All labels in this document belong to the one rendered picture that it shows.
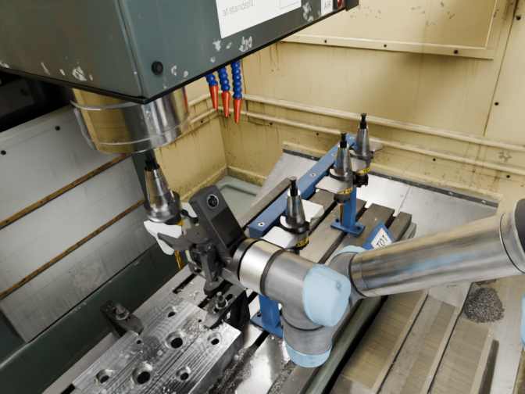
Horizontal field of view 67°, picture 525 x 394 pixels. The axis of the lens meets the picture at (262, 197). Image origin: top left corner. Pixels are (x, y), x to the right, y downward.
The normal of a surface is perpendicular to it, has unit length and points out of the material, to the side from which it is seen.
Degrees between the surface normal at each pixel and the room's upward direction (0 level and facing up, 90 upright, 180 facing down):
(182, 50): 90
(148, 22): 90
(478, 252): 69
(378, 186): 24
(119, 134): 90
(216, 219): 61
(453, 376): 8
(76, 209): 90
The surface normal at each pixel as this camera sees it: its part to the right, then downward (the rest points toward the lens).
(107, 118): -0.08, 0.58
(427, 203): -0.32, -0.54
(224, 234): 0.64, -0.12
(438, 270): -0.65, 0.44
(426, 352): -0.01, -0.87
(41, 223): 0.80, 0.27
